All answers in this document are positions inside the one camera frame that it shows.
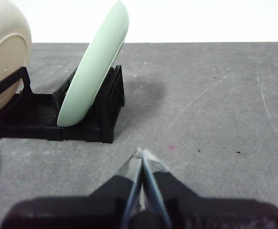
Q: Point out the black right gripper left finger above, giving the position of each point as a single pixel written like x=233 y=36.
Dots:
x=81 y=212

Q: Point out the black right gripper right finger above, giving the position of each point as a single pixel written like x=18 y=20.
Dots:
x=201 y=212

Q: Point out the black plate rack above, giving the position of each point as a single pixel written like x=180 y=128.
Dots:
x=34 y=124

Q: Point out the green round plate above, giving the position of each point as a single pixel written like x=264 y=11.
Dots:
x=93 y=71

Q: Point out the beige round plate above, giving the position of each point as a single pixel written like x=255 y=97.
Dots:
x=7 y=55

